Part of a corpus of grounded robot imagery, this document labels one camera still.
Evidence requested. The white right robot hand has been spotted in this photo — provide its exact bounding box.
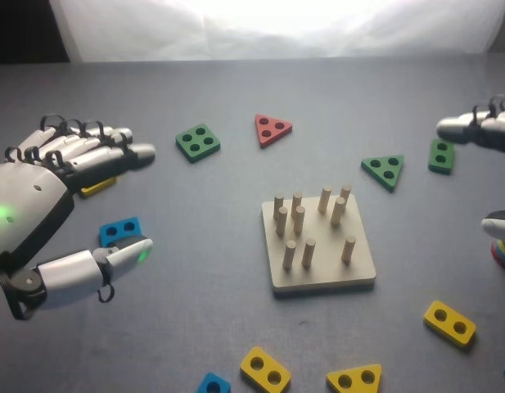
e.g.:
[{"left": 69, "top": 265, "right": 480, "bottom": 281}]
[{"left": 435, "top": 94, "right": 505, "bottom": 242}]

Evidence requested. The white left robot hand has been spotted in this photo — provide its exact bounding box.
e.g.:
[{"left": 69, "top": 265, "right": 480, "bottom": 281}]
[{"left": 0, "top": 113, "right": 157, "bottom": 321}]

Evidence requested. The green rectangular two-hole block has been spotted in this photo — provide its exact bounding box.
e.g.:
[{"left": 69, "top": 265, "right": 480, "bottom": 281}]
[{"left": 427, "top": 138, "right": 456, "bottom": 176}]

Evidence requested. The flat yellow block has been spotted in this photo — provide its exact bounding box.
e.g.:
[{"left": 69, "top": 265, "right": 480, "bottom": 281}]
[{"left": 79, "top": 176, "right": 117, "bottom": 199}]

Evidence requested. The blue rectangular two-hole block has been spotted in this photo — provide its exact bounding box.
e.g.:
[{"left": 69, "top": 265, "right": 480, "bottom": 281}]
[{"left": 98, "top": 216, "right": 143, "bottom": 249}]

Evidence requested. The green triangular three-hole block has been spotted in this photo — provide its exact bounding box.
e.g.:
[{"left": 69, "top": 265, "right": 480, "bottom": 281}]
[{"left": 360, "top": 154, "right": 405, "bottom": 192}]

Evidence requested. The green square four-hole block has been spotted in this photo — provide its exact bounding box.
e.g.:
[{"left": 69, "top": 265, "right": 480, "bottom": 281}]
[{"left": 174, "top": 123, "right": 221, "bottom": 164}]

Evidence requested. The yellow rectangular two-hole block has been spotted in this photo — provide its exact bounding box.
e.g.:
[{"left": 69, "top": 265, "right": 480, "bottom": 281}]
[
  {"left": 239, "top": 346, "right": 292, "bottom": 393},
  {"left": 422, "top": 300, "right": 477, "bottom": 348}
]

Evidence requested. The wooden peg board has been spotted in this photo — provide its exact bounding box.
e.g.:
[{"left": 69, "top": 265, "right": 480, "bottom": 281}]
[{"left": 261, "top": 183, "right": 377, "bottom": 298}]

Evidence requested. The red triangular three-hole block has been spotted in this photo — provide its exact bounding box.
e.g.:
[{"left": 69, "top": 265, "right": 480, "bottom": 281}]
[{"left": 254, "top": 113, "right": 294, "bottom": 149}]

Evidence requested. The blue block with hole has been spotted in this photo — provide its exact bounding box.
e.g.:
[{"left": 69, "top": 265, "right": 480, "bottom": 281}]
[{"left": 196, "top": 372, "right": 232, "bottom": 393}]

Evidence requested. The yellow triangular block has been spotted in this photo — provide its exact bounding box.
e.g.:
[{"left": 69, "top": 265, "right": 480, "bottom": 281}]
[{"left": 326, "top": 363, "right": 383, "bottom": 393}]

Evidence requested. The grey table cloth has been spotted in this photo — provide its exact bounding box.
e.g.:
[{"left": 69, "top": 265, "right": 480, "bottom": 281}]
[{"left": 0, "top": 52, "right": 505, "bottom": 393}]

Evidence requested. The white backdrop sheet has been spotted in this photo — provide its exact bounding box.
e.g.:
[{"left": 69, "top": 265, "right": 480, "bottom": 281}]
[{"left": 49, "top": 0, "right": 505, "bottom": 63}]

